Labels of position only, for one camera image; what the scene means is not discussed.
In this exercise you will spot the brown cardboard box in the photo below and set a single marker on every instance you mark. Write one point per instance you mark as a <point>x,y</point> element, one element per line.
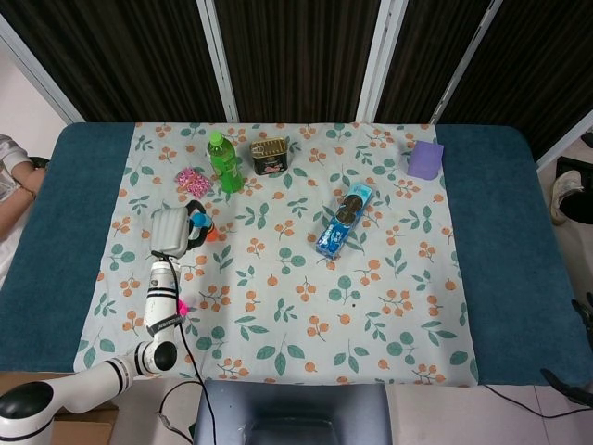
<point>88,424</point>

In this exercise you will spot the right black-white robot hand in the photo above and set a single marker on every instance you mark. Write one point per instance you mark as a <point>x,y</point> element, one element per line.
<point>584,391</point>

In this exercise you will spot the blue cookie package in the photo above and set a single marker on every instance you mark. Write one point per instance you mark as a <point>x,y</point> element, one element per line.
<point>344,219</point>

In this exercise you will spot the black trouser leg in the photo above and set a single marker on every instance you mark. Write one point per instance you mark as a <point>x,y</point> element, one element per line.
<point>581,204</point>

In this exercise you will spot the pink plastic cup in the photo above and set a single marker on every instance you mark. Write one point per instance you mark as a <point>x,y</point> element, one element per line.
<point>184,307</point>

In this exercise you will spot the bystander bare forearm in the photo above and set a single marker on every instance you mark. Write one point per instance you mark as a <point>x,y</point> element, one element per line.
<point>30,178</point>

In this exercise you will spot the black chair base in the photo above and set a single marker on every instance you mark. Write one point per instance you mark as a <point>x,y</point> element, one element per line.
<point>574,164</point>

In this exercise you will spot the green drink bottle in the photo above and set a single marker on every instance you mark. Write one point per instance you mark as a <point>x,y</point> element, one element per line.
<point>225,162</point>

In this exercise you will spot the teal table cover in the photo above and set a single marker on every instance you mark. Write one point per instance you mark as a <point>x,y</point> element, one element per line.
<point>505,241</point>

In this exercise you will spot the orange plastic cup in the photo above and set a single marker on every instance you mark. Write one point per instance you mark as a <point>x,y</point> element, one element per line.
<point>212,236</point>

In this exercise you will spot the light blue plastic cup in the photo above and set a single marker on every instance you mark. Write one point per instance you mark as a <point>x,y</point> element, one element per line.
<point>201,219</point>

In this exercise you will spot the bystander white garment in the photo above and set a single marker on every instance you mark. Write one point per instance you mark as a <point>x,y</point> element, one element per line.
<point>11,148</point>

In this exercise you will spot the pink patterned candy bag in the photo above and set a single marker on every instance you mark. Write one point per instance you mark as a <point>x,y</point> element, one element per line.
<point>193,181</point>

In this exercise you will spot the purple box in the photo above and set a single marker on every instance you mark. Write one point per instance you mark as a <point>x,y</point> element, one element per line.
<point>425,159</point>

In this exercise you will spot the white sneaker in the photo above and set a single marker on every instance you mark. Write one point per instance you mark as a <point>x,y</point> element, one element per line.
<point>565,194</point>

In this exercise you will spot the black and gold tin can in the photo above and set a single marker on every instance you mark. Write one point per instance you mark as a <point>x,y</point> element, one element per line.
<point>269,157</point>

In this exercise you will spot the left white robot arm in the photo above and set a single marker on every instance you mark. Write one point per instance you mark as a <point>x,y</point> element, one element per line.
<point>160,301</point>

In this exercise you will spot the dark folding screen panel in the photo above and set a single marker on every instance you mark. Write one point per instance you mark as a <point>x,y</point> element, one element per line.
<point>296,55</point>
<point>533,69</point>
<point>116,55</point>
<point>431,55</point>

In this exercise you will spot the left black-white robot hand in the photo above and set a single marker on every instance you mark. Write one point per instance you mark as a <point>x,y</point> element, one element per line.
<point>169,232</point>

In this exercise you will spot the floral tablecloth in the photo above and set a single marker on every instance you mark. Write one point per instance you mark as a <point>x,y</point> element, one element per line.
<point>301,296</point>

